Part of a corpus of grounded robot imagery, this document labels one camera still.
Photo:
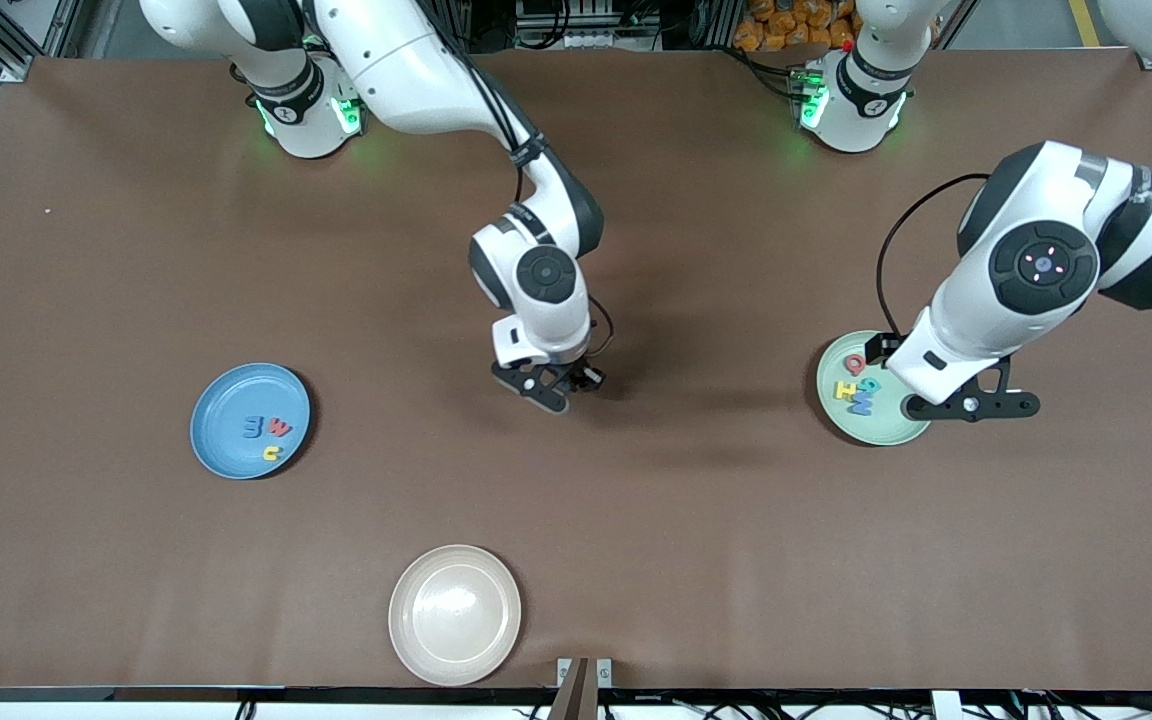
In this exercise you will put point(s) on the blue lowercase letter m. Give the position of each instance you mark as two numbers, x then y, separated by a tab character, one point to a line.
253	429

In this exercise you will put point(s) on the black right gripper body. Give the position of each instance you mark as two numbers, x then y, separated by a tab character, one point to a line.
579	371

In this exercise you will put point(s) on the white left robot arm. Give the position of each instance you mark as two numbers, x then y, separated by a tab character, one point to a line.
976	320

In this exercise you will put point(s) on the pink capital letter Q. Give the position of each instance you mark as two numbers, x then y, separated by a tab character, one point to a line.
847	364

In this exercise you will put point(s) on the yellow capital letter H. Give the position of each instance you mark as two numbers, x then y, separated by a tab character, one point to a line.
844	390

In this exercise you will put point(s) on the pale green plate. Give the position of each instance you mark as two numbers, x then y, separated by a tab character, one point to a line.
841	425

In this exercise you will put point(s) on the metal equipment rack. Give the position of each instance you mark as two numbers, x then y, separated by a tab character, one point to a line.
586	20

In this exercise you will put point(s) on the blue plate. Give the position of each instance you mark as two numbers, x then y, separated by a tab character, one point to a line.
226	400

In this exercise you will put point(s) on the pile of orange bags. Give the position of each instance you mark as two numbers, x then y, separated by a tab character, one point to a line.
786	25

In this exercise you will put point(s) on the beige plate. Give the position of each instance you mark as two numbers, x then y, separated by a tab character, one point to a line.
454	615

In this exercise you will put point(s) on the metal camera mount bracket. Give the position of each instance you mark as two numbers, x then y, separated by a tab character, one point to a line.
584	685

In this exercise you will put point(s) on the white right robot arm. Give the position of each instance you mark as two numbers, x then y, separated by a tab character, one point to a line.
416	70

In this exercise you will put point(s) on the teal capital letter R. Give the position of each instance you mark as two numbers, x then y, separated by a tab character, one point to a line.
870	386

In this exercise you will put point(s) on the red lowercase letter w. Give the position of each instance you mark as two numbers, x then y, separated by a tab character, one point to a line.
281	429

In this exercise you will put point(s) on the blue capital letter W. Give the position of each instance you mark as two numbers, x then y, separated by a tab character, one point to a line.
862	405

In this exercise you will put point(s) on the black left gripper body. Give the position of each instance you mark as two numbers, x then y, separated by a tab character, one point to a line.
877	350

